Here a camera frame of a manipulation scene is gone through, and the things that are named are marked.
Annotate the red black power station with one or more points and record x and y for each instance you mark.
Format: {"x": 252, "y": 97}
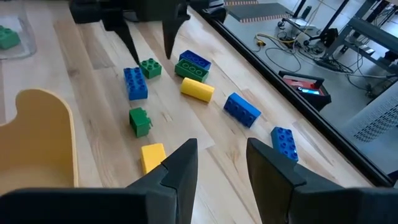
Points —
{"x": 298, "y": 85}

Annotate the yellow toy cylinder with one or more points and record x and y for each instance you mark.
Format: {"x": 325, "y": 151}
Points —
{"x": 197, "y": 89}

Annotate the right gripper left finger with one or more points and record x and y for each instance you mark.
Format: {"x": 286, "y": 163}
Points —
{"x": 174, "y": 193}

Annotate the black workbench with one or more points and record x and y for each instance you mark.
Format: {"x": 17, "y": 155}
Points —
{"x": 367, "y": 29}

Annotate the long blue toy brick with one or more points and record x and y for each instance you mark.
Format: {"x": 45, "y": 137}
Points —
{"x": 284, "y": 143}
{"x": 242, "y": 109}
{"x": 195, "y": 59}
{"x": 135, "y": 83}

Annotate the black frame clamp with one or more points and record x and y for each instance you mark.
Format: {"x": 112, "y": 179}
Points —
{"x": 217, "y": 14}

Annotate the small green toy brick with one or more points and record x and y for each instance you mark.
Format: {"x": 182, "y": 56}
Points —
{"x": 140, "y": 122}
{"x": 7, "y": 39}
{"x": 150, "y": 68}

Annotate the small dark striped-edge floor mat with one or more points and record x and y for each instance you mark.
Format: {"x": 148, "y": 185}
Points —
{"x": 258, "y": 11}

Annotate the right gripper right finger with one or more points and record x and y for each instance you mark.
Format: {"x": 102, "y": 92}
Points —
{"x": 280, "y": 193}

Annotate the yellow plastic bin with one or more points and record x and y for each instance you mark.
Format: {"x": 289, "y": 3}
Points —
{"x": 40, "y": 140}

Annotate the long green toy brick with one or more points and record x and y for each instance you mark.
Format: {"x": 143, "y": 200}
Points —
{"x": 191, "y": 70}

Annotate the black floor power strip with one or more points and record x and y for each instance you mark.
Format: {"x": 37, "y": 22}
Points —
{"x": 329, "y": 65}

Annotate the yellow toy brick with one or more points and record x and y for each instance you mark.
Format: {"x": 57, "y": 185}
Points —
{"x": 152, "y": 157}

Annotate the black plastic crate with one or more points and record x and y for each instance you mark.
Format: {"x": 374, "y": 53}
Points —
{"x": 317, "y": 102}

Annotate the black aluminium table frame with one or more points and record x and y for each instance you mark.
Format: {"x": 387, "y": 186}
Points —
{"x": 248, "y": 56}

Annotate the grey floor device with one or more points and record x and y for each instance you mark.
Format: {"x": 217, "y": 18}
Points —
{"x": 298, "y": 22}

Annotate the white tower fan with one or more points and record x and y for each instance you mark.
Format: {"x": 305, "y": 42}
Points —
{"x": 373, "y": 124}

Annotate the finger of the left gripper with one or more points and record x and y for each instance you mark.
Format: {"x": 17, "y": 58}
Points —
{"x": 126, "y": 40}
{"x": 170, "y": 34}

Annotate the clear plastic bin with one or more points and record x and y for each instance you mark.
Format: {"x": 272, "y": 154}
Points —
{"x": 26, "y": 46}

